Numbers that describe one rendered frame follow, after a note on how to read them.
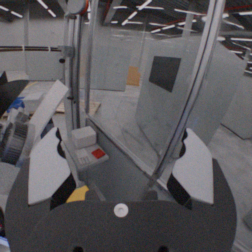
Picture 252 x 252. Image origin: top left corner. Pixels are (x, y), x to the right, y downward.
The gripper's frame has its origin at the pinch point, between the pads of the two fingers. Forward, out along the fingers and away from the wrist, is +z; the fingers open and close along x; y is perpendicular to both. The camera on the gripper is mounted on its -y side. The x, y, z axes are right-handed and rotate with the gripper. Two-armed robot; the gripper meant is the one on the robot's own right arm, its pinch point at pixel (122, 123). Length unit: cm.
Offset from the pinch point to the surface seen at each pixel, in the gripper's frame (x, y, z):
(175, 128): 21.0, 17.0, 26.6
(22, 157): -48, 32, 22
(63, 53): -39, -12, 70
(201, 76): 25.1, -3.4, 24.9
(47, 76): -431, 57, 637
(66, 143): -46, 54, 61
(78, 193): -16.7, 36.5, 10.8
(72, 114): -46, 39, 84
